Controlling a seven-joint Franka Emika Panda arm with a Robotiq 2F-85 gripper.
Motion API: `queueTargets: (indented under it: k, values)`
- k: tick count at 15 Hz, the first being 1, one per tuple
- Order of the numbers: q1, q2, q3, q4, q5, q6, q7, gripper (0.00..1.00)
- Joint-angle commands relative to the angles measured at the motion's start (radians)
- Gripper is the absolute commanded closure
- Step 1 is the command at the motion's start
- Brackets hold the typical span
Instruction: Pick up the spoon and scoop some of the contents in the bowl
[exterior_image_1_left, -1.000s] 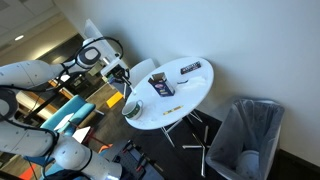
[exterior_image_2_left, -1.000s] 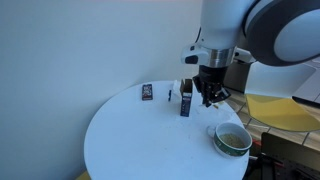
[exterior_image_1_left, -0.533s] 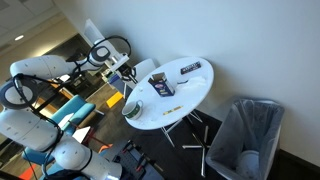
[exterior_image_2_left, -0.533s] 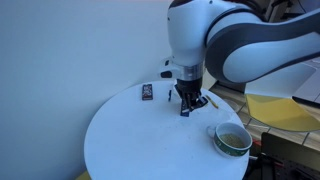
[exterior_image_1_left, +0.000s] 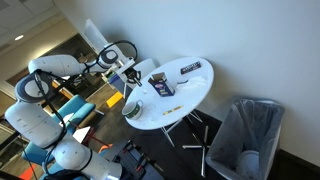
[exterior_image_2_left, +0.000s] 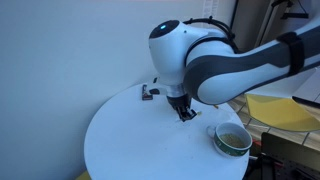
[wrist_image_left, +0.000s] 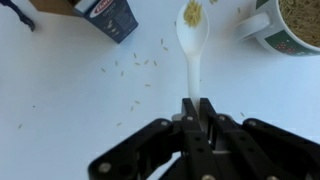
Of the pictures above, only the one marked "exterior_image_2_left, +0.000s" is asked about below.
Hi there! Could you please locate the black candy bar packet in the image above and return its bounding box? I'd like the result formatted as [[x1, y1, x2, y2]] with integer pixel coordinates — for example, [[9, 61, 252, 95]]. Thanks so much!
[[141, 84, 154, 101]]

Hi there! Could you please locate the printed paper on wall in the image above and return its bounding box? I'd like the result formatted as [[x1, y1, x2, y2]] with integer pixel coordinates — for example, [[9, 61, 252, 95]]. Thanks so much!
[[202, 0, 219, 19]]

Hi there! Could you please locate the yellow round table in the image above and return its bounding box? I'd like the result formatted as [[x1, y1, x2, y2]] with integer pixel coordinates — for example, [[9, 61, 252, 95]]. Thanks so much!
[[244, 93, 320, 133]]

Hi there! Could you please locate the round white table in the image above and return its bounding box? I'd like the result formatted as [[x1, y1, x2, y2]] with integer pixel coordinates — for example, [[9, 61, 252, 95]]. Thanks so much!
[[83, 82, 250, 180]]

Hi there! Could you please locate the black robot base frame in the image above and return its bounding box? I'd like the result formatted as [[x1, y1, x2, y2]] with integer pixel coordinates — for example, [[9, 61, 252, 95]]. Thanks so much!
[[246, 132, 320, 180]]

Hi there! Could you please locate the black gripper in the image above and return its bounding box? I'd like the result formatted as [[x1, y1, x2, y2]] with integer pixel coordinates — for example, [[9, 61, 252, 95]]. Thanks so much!
[[165, 94, 198, 123]]

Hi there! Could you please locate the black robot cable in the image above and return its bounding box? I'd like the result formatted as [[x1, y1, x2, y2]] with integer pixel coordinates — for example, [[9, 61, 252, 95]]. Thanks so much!
[[182, 15, 242, 54]]

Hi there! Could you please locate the green rimmed mug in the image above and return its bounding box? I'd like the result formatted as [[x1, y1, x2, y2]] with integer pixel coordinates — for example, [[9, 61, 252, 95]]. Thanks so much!
[[206, 121, 253, 158]]

